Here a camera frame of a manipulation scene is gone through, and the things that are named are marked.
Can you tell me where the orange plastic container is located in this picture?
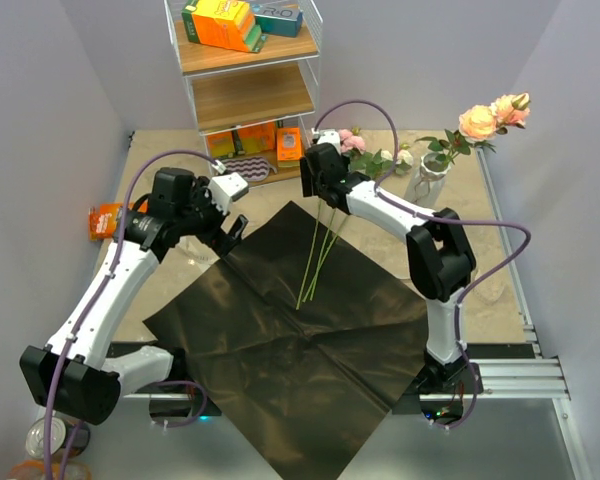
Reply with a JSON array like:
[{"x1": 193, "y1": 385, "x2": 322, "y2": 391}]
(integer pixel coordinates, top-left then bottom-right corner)
[{"x1": 6, "y1": 460, "x2": 93, "y2": 480}]

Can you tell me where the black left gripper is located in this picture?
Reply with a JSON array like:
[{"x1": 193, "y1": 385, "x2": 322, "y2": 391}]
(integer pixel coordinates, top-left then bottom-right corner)
[{"x1": 176, "y1": 177, "x2": 247, "y2": 256}]

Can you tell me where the orange sponge pack middle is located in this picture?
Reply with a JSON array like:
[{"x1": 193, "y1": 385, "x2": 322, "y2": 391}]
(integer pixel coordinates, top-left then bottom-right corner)
[{"x1": 234, "y1": 122, "x2": 277, "y2": 155}]

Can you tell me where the orange sponge box top shelf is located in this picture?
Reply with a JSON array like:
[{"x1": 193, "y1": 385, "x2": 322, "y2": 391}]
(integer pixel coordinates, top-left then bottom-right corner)
[{"x1": 181, "y1": 0, "x2": 268, "y2": 53}]

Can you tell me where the black wrapping paper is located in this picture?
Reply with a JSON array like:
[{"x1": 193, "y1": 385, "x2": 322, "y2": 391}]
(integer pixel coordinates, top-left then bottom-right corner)
[{"x1": 145, "y1": 202, "x2": 428, "y2": 479}]

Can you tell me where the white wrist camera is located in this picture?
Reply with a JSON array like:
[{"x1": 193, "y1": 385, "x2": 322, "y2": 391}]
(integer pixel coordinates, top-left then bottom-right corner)
[
  {"x1": 208, "y1": 173, "x2": 249, "y2": 215},
  {"x1": 311, "y1": 128, "x2": 341, "y2": 153}
]

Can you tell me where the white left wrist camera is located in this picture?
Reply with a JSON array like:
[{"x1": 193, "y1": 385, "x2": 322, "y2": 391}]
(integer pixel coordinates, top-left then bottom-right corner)
[{"x1": 208, "y1": 173, "x2": 249, "y2": 215}]

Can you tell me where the white wire wooden shelf rack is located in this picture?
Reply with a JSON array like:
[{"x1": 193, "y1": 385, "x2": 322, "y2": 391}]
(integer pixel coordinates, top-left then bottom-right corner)
[{"x1": 164, "y1": 1, "x2": 324, "y2": 184}]

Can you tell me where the orange razor package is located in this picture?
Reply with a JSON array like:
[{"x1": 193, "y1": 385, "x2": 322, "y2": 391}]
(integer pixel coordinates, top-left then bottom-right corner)
[{"x1": 88, "y1": 203, "x2": 122, "y2": 242}]

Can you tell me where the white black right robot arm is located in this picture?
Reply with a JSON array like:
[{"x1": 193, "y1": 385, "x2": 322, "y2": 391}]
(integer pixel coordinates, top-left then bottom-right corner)
[{"x1": 300, "y1": 143, "x2": 476, "y2": 393}]

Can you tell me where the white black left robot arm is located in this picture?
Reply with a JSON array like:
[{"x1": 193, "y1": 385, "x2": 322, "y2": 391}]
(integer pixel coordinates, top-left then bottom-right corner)
[{"x1": 19, "y1": 167, "x2": 249, "y2": 425}]

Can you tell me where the orange sponge pack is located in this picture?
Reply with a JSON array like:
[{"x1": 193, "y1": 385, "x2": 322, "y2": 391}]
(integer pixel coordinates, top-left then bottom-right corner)
[
  {"x1": 206, "y1": 131, "x2": 236, "y2": 160},
  {"x1": 234, "y1": 122, "x2": 277, "y2": 155},
  {"x1": 276, "y1": 127, "x2": 303, "y2": 168}
]

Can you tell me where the teal box top shelf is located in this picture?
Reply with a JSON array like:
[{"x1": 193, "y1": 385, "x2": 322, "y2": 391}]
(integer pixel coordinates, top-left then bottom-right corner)
[{"x1": 251, "y1": 3, "x2": 303, "y2": 38}]

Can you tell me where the pink artificial flower bouquet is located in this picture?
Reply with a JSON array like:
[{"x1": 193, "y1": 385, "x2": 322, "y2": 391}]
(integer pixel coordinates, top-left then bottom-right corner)
[{"x1": 296, "y1": 128, "x2": 394, "y2": 310}]

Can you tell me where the aluminium rail frame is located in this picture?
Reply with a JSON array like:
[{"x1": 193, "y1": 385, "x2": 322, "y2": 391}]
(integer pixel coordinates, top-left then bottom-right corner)
[{"x1": 39, "y1": 130, "x2": 594, "y2": 480}]

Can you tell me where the orange sponge pack right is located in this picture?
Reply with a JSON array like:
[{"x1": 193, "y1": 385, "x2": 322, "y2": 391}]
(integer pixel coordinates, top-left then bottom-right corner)
[{"x1": 276, "y1": 127, "x2": 303, "y2": 168}]

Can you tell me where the metal tin can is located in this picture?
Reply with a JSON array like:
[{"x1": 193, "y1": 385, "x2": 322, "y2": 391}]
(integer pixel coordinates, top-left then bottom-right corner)
[{"x1": 25, "y1": 416, "x2": 91, "y2": 460}]

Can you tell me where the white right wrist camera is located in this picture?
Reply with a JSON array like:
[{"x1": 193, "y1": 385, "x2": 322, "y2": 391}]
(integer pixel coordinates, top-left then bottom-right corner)
[{"x1": 311, "y1": 128, "x2": 341, "y2": 153}]

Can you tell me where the cream printed ribbon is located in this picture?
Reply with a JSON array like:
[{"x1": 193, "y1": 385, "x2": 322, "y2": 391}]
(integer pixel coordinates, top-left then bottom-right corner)
[{"x1": 179, "y1": 236, "x2": 218, "y2": 266}]

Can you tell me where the orange sponge pack left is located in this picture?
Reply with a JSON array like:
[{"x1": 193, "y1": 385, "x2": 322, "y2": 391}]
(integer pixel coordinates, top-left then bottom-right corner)
[{"x1": 206, "y1": 131, "x2": 236, "y2": 160}]

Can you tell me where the peach rose stem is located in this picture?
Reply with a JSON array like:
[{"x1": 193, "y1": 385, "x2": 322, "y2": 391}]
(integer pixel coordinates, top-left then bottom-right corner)
[{"x1": 417, "y1": 92, "x2": 531, "y2": 172}]

